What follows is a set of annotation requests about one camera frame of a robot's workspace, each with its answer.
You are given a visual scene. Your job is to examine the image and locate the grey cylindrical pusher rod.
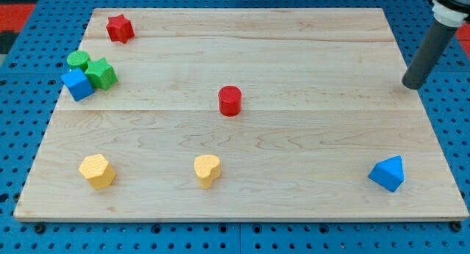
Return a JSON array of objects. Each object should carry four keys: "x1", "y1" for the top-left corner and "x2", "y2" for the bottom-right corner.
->
[{"x1": 402, "y1": 20, "x2": 458, "y2": 90}]

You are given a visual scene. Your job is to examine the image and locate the yellow heart block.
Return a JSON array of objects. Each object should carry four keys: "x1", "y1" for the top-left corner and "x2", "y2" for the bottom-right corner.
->
[{"x1": 194, "y1": 154, "x2": 221, "y2": 189}]

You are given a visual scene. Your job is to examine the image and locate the red star block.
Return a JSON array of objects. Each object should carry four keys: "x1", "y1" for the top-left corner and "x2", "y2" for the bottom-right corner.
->
[{"x1": 106, "y1": 14, "x2": 134, "y2": 43}]

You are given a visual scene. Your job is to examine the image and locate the red cylinder block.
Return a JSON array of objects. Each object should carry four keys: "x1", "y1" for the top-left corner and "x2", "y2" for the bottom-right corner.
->
[{"x1": 218, "y1": 85, "x2": 242, "y2": 117}]

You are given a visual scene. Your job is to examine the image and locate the blue triangular prism block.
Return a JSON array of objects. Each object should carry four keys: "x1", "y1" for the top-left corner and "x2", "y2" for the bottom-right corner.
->
[{"x1": 368, "y1": 156, "x2": 405, "y2": 192}]

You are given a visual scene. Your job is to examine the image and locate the green cylinder block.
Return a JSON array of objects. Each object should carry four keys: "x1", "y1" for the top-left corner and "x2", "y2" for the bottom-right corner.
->
[{"x1": 66, "y1": 51, "x2": 90, "y2": 71}]

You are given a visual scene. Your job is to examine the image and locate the blue cube block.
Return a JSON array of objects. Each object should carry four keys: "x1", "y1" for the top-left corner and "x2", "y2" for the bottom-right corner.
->
[{"x1": 61, "y1": 68, "x2": 95, "y2": 101}]

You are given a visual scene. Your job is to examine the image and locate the yellow hexagon block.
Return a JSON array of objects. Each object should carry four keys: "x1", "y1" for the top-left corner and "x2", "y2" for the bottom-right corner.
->
[{"x1": 79, "y1": 153, "x2": 116, "y2": 190}]

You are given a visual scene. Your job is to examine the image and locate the wooden board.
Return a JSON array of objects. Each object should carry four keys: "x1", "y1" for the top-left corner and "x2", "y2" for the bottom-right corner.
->
[{"x1": 14, "y1": 8, "x2": 469, "y2": 222}]

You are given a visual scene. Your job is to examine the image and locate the green star block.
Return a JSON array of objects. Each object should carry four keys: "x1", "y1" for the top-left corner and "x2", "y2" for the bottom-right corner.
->
[{"x1": 85, "y1": 57, "x2": 118, "y2": 90}]

